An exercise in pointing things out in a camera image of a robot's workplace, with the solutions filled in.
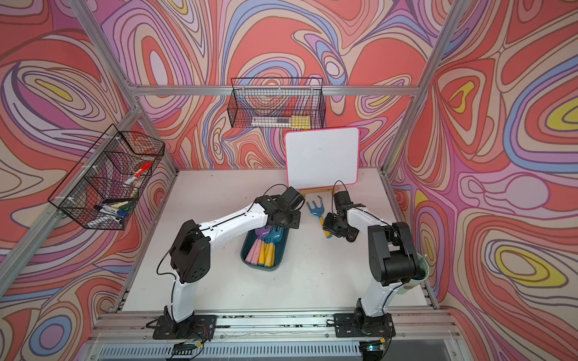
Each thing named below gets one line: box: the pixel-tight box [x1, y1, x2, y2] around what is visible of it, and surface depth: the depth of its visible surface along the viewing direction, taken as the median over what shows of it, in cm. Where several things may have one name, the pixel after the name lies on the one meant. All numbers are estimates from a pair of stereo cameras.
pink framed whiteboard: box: [284, 127, 359, 191], surface depth 103 cm
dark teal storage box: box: [240, 227, 290, 272], surface depth 88 cm
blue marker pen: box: [99, 204, 128, 217], surface depth 71 cm
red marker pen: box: [124, 160, 153, 186], surface depth 79 cm
